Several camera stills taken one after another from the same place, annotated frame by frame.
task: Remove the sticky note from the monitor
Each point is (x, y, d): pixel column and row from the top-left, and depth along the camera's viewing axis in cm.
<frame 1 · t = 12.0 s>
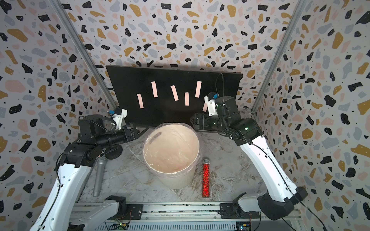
left hand: (144, 129, 63), fingers open
right hand: (197, 118, 64), fingers open
cream bin with plastic liner: (172, 150, 80), point 18 cm above the table
red glitter tube: (205, 184, 80), point 5 cm above the table
grey metal cylinder: (99, 190, 82), on the table

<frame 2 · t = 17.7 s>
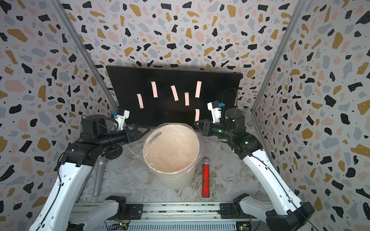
left hand: (145, 131, 63), fingers open
right hand: (194, 124, 63), fingers closed
the named things where they were.

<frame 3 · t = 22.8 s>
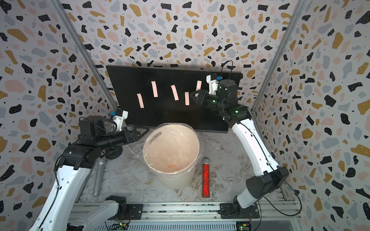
left hand: (144, 131, 63), fingers open
right hand: (191, 95, 66), fingers open
the named things where they were.

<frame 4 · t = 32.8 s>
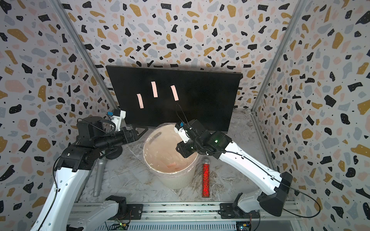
left hand: (143, 130, 62), fingers open
right hand: (178, 148, 68), fingers open
the named things where they were.

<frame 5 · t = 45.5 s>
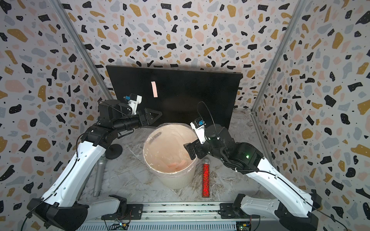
left hand: (157, 115, 65), fingers open
right hand: (192, 140, 61), fingers open
the named things where they were.

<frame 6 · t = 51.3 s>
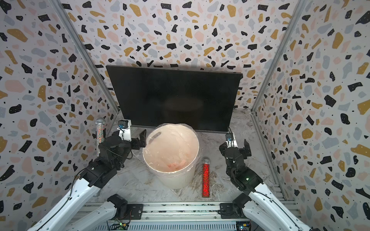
left hand: (135, 129, 69), fingers open
right hand: (237, 142, 74), fingers open
colourful sprinkles tube: (100, 122, 83), point 25 cm above the table
